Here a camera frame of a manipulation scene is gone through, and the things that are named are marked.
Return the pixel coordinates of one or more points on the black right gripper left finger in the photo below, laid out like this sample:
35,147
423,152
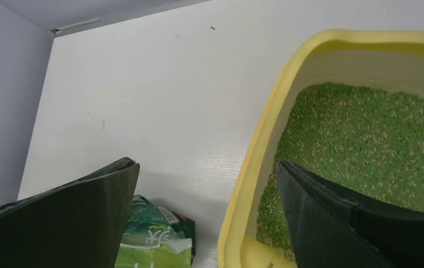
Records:
78,224

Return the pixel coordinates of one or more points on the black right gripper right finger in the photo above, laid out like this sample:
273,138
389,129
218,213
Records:
333,226

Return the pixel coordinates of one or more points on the green cat litter bag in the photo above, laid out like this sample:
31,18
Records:
156,237

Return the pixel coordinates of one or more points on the yellow litter box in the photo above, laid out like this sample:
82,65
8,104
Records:
389,60

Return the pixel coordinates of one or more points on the green litter granules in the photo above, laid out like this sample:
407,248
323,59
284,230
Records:
370,141

